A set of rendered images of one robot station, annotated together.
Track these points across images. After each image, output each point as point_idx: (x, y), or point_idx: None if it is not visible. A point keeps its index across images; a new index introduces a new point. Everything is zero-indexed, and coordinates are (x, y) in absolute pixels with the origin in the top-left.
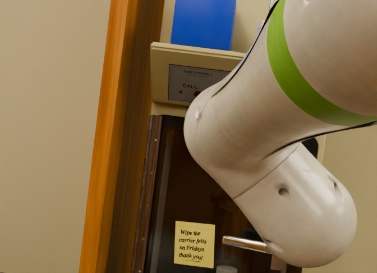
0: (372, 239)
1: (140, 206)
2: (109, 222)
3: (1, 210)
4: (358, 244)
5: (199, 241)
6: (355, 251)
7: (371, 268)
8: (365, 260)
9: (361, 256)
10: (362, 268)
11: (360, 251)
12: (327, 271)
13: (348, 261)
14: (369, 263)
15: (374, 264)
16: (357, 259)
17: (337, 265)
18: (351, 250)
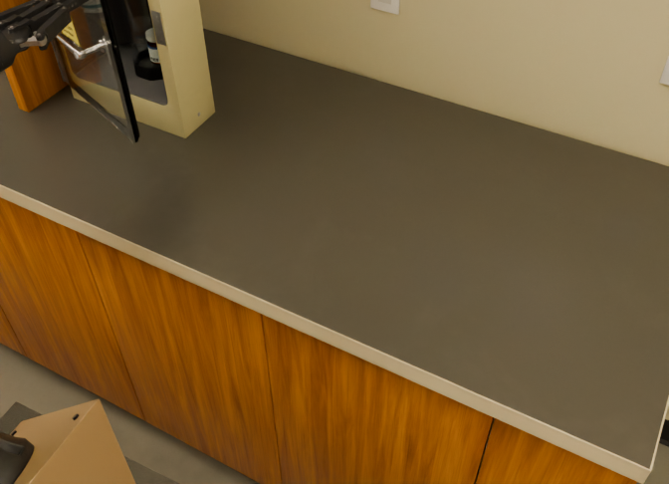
0: None
1: None
2: None
3: None
4: None
5: (69, 28)
6: None
7: (362, 17)
8: (356, 9)
9: (351, 4)
10: (353, 16)
11: None
12: (324, 16)
13: (340, 8)
14: (360, 12)
15: (364, 14)
16: (348, 6)
17: (332, 11)
18: None
